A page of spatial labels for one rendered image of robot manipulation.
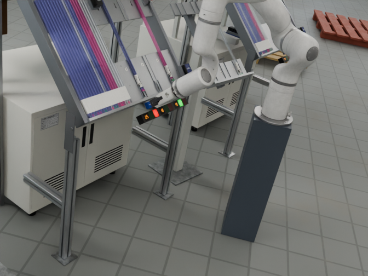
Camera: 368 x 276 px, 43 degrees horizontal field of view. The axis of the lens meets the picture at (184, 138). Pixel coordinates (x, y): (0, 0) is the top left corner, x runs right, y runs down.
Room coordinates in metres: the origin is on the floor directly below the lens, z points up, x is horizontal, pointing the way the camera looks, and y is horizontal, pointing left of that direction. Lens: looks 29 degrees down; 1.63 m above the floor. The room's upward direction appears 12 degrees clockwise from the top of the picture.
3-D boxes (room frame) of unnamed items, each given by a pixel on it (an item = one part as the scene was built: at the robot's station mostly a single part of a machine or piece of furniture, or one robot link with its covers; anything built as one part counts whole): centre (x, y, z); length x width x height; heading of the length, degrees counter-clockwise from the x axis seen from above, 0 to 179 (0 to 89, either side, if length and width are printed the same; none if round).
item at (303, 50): (2.03, -0.41, 1.00); 0.19 x 0.12 x 0.24; 32
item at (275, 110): (2.05, -0.40, 0.79); 0.19 x 0.19 x 0.18
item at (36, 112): (2.21, 0.76, 0.31); 0.70 x 0.65 x 0.62; 149
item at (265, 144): (2.05, -0.40, 0.35); 0.18 x 0.18 x 0.70; 86
